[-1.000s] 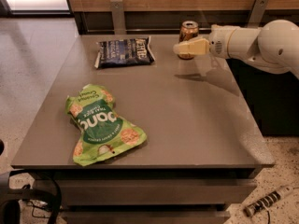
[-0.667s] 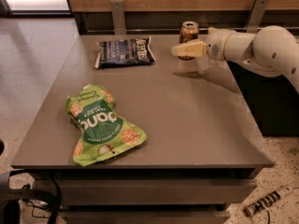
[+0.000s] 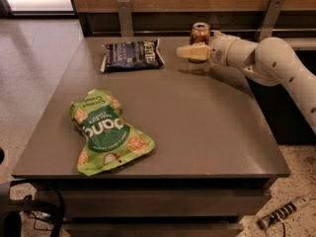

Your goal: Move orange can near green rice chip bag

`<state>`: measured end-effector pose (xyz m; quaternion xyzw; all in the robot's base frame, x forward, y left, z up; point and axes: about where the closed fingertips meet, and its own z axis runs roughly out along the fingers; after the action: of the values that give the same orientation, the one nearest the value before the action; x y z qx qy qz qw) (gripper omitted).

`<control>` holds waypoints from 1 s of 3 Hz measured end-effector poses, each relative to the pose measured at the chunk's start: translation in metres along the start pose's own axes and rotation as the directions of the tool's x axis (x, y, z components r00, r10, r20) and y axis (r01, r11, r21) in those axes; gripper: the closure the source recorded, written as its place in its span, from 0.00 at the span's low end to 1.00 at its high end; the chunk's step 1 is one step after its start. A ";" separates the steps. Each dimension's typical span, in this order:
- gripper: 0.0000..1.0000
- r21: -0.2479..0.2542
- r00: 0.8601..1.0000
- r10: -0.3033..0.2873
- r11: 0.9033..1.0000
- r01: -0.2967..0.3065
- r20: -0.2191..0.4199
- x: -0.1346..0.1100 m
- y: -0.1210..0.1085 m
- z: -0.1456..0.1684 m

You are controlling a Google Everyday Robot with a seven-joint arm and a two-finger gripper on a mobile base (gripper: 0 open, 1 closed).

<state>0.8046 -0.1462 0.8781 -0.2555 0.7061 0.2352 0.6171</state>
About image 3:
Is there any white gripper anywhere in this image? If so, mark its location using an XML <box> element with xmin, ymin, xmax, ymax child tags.
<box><xmin>176</xmin><ymin>31</ymin><xmax>243</xmax><ymax>67</ymax></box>

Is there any orange drink can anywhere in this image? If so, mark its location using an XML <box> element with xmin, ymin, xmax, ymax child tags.
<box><xmin>189</xmin><ymin>22</ymin><xmax>210</xmax><ymax>63</ymax></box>

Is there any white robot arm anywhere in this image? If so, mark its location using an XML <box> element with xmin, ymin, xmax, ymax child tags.
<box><xmin>177</xmin><ymin>31</ymin><xmax>316</xmax><ymax>133</ymax></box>

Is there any dark blue chip bag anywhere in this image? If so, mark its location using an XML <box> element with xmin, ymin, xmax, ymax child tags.
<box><xmin>100</xmin><ymin>39</ymin><xmax>164</xmax><ymax>73</ymax></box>

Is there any green rice chip bag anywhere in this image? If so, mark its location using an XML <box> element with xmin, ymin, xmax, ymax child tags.
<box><xmin>69</xmin><ymin>89</ymin><xmax>155</xmax><ymax>176</ymax></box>

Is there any upper grey drawer front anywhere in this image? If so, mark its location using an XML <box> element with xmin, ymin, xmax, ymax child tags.
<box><xmin>61</xmin><ymin>190</ymin><xmax>271</xmax><ymax>218</ymax></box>

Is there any grey drawer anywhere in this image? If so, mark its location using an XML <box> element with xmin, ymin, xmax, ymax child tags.
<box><xmin>61</xmin><ymin>190</ymin><xmax>271</xmax><ymax>218</ymax></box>
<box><xmin>65</xmin><ymin>223</ymin><xmax>243</xmax><ymax>237</ymax></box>

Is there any white power strip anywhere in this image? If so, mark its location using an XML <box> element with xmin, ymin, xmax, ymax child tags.
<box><xmin>257</xmin><ymin>197</ymin><xmax>311</xmax><ymax>230</ymax></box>

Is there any lower grey drawer front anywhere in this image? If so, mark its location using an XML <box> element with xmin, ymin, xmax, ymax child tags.
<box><xmin>65</xmin><ymin>223</ymin><xmax>243</xmax><ymax>237</ymax></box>

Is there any black chair base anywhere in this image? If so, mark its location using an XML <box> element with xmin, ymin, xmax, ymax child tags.
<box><xmin>0</xmin><ymin>180</ymin><xmax>65</xmax><ymax>237</ymax></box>

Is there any right metal bracket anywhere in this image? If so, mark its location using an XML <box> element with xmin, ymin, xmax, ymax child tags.
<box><xmin>254</xmin><ymin>0</ymin><xmax>285</xmax><ymax>41</ymax></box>

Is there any metal bracket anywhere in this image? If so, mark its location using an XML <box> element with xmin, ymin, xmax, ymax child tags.
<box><xmin>117</xmin><ymin>0</ymin><xmax>134</xmax><ymax>37</ymax></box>
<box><xmin>254</xmin><ymin>0</ymin><xmax>285</xmax><ymax>41</ymax></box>

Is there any left metal bracket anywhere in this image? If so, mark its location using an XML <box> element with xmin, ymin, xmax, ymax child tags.
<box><xmin>117</xmin><ymin>0</ymin><xmax>134</xmax><ymax>37</ymax></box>

